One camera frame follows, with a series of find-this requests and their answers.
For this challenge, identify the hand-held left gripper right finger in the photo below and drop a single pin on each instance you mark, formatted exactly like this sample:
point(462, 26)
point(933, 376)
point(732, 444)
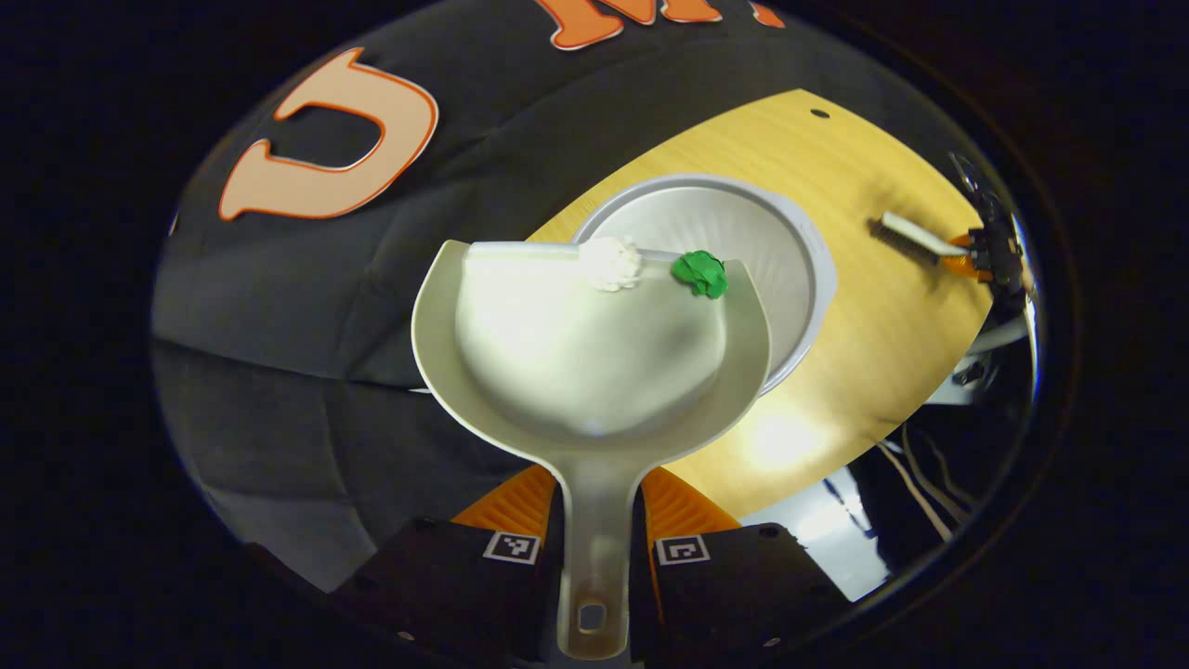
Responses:
point(743, 585)

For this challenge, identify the white paper ball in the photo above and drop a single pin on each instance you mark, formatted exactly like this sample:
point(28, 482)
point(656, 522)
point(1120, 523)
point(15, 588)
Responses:
point(610, 263)

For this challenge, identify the black backdrop cloth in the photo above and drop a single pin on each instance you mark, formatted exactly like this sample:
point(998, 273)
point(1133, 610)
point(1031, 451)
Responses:
point(325, 297)

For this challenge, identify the small white broom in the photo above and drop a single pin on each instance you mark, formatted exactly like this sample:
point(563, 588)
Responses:
point(915, 234)

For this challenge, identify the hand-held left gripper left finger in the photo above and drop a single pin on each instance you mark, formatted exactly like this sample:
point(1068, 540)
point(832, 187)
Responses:
point(437, 576)

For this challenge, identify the white ribbed garbage bin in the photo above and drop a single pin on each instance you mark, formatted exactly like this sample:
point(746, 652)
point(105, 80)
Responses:
point(743, 223)

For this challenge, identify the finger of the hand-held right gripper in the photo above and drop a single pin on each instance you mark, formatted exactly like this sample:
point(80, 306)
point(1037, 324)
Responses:
point(975, 260)

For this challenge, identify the green paper ball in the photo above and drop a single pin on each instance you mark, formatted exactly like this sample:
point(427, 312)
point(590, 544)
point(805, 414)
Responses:
point(701, 272)

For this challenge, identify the white plastic dustpan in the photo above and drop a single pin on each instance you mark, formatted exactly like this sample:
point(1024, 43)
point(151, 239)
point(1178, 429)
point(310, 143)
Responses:
point(594, 362)

